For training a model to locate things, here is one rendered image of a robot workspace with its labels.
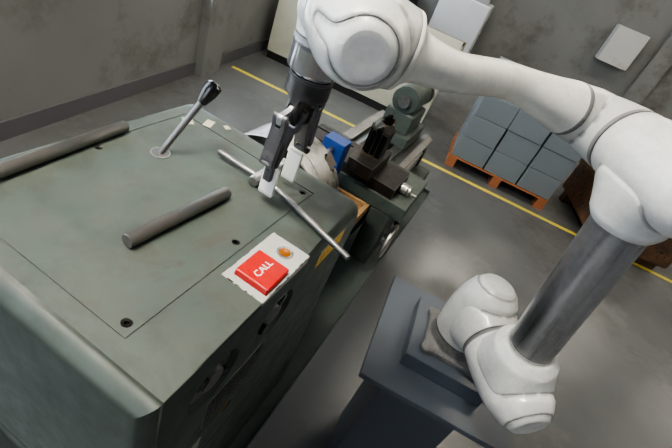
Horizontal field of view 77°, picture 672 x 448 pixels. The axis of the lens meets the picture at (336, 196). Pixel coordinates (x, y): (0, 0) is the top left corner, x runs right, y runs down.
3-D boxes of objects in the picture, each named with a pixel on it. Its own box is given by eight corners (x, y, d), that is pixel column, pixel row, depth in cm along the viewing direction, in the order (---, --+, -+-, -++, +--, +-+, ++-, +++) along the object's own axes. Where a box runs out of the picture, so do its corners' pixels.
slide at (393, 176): (390, 200, 157) (395, 190, 155) (296, 144, 167) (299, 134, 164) (405, 182, 172) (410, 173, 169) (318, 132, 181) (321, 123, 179)
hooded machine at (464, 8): (462, 66, 790) (510, -25, 701) (459, 75, 729) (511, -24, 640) (421, 47, 800) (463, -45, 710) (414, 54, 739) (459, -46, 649)
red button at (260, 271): (264, 299, 62) (267, 290, 61) (232, 277, 63) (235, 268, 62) (286, 277, 67) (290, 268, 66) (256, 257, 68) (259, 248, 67)
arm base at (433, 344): (481, 326, 139) (490, 316, 135) (477, 381, 120) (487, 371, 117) (430, 299, 141) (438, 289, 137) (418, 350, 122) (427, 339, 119)
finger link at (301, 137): (293, 101, 72) (298, 96, 73) (289, 145, 81) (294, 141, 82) (312, 111, 71) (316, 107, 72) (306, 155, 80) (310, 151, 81)
